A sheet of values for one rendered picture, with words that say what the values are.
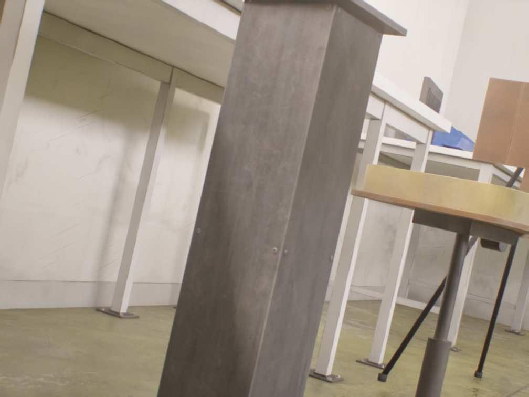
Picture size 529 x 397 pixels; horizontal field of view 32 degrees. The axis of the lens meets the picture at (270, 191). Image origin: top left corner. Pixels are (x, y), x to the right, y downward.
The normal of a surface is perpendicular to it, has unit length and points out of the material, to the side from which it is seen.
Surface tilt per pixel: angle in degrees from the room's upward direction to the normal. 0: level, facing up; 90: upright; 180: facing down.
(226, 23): 90
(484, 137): 90
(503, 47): 90
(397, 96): 90
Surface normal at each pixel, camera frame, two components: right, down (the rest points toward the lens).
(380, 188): -0.68, -0.15
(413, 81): 0.88, 0.19
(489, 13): -0.42, -0.10
